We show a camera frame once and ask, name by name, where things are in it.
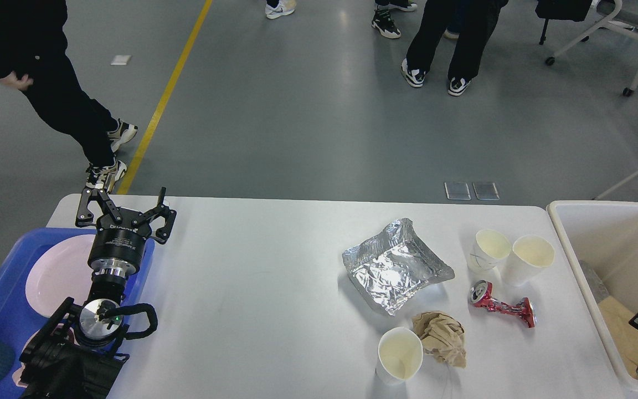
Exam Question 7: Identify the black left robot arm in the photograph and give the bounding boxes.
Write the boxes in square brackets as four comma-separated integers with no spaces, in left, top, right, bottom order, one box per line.
[19,187,177,398]

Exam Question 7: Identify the brown paper ball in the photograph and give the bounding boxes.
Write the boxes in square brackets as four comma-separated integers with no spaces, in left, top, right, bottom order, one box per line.
[411,311,467,368]

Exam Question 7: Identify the white paper cup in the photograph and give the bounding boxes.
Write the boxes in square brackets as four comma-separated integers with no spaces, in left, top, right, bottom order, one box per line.
[375,326,423,386]

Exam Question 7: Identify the floor socket plate left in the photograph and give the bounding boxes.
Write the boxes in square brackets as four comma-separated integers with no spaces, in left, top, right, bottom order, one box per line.
[445,181,471,201]

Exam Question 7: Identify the person in striped sweater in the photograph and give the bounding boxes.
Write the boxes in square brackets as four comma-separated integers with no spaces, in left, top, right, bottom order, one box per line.
[400,0,511,97]

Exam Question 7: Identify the crushed red soda can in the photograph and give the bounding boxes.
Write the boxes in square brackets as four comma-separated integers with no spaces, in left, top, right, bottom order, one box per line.
[469,280,537,328]

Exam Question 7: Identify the floor socket plate right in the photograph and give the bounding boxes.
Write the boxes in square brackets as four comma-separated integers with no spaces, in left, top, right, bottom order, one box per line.
[472,182,500,201]

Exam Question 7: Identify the brown paper bag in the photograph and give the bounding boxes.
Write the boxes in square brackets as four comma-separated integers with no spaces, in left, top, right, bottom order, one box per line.
[598,296,638,380]

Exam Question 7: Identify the cream plastic bin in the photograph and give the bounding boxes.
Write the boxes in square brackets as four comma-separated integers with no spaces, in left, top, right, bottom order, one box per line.
[547,201,638,398]

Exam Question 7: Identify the blue plastic tray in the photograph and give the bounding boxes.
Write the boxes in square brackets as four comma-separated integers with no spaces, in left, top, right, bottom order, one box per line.
[0,228,159,398]

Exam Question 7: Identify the pink plate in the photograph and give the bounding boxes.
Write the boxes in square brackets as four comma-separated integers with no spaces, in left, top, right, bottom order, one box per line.
[25,234,95,318]

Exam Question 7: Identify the small white cup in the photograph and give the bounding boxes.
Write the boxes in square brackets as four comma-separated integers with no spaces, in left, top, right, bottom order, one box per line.
[501,235,556,287]
[467,229,512,273]

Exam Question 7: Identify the floor socket plate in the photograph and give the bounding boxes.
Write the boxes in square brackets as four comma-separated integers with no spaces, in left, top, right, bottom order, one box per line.
[472,182,500,201]
[445,181,471,201]

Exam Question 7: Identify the grey trash in bin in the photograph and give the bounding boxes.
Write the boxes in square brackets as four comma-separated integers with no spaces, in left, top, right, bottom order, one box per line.
[578,260,610,304]

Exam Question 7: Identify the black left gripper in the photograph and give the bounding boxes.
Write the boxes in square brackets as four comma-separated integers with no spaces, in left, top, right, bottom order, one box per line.
[75,187,177,278]

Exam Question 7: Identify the pink mug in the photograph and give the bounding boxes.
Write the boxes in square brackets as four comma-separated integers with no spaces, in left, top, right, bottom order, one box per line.
[11,330,41,388]

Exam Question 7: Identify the walking person in black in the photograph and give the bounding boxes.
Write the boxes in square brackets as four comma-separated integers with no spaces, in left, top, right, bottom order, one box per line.
[264,0,297,20]

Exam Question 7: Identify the crumpled aluminium foil tray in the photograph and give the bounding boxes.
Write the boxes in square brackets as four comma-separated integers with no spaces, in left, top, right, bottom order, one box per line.
[342,218,455,316]

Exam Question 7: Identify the person in dark sneakers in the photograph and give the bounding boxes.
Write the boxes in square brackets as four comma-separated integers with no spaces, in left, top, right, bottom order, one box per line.
[371,1,418,39]

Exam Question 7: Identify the person in black trousers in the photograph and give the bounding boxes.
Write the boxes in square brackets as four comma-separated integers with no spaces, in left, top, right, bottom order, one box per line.
[0,1,137,192]

